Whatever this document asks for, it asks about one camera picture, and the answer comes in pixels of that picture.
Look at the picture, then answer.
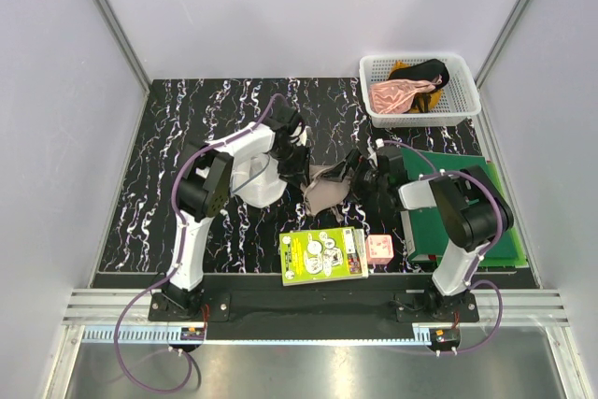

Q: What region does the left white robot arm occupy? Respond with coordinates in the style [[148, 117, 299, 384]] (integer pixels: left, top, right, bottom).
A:
[[161, 105, 310, 321]]

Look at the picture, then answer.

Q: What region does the pink cube box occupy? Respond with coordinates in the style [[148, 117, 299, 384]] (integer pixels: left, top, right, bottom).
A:
[[365, 235, 394, 265]]

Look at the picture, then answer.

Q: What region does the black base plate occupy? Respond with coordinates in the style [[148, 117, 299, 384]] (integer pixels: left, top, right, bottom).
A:
[[149, 274, 479, 343]]

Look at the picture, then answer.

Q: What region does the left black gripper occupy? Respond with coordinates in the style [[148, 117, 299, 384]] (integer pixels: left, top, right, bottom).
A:
[[272, 143, 311, 190]]

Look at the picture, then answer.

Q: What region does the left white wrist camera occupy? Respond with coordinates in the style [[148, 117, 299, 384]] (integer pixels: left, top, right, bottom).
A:
[[290, 124, 310, 146]]

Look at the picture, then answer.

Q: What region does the black garment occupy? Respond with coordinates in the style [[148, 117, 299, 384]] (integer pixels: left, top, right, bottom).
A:
[[388, 59, 450, 90]]

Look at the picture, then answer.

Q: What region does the green illustrated book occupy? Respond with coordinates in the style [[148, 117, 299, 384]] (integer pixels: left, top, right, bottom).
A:
[[279, 227, 369, 287]]

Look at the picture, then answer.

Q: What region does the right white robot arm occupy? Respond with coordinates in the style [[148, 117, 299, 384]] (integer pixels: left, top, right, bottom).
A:
[[321, 140, 514, 321]]

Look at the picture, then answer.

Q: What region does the pink satin garment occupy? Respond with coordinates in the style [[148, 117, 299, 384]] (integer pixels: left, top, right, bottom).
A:
[[369, 79, 438, 115]]

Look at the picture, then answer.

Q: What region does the yellow garment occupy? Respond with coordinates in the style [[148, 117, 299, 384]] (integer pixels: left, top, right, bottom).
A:
[[408, 90, 442, 113]]

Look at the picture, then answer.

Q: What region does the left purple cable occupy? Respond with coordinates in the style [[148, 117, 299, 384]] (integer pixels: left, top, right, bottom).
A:
[[113, 93, 289, 393]]

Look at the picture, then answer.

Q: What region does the green binder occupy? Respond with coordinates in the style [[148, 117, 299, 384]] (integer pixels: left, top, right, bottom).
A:
[[403, 150, 527, 268]]

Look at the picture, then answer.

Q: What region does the beige bra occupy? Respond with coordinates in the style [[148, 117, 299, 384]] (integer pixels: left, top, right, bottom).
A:
[[300, 164, 353, 217]]

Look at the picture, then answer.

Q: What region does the white plastic basket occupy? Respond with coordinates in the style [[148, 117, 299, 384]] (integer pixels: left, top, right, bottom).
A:
[[360, 52, 481, 128]]

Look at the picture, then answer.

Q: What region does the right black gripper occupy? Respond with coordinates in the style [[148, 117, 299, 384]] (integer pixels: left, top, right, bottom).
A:
[[320, 149, 388, 206]]

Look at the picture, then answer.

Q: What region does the black marble mat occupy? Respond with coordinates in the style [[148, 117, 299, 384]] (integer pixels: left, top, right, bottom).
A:
[[94, 78, 483, 288]]

